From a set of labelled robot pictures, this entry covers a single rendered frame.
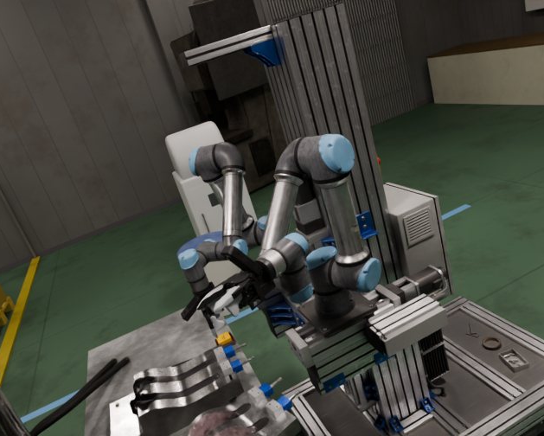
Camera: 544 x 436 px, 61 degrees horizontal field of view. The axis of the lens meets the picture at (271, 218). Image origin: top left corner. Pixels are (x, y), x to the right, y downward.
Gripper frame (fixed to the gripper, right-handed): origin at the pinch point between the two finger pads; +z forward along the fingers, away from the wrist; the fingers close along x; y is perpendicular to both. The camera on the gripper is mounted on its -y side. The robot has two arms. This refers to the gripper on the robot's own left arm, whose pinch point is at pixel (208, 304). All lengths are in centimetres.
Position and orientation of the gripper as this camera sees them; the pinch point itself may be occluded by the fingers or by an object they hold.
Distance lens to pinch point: 113.5
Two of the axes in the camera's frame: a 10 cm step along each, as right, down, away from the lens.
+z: -6.4, 4.5, -6.2
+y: 3.8, 8.9, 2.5
